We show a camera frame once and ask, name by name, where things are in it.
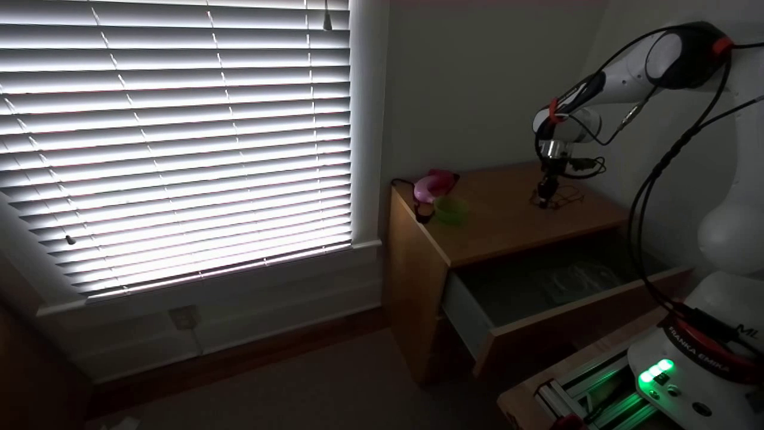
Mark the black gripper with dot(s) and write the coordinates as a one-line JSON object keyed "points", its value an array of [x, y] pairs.
{"points": [[551, 157]]}

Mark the wooden nightstand drawer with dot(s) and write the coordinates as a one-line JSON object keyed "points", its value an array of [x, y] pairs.
{"points": [[558, 312]]}

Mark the wooden nightstand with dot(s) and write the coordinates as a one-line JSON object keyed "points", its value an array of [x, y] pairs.
{"points": [[503, 215]]}

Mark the green toy piece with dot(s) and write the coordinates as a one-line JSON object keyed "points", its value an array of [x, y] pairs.
{"points": [[453, 210]]}

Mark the pink plush toy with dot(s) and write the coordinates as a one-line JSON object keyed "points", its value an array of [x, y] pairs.
{"points": [[434, 187]]}

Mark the wooden robot mounting platform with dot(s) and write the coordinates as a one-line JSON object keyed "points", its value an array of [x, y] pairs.
{"points": [[529, 396]]}

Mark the device with green light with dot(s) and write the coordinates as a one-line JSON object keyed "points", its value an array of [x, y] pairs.
{"points": [[592, 394]]}

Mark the white window sill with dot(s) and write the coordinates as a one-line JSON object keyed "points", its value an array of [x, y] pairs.
{"points": [[207, 275]]}

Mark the wooden baseboard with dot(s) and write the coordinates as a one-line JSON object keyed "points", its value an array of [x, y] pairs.
{"points": [[240, 359]]}

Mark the white window blinds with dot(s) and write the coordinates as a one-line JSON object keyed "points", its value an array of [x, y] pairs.
{"points": [[176, 134]]}

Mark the wall power outlet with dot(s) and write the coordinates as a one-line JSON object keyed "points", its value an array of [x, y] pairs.
{"points": [[185, 318]]}

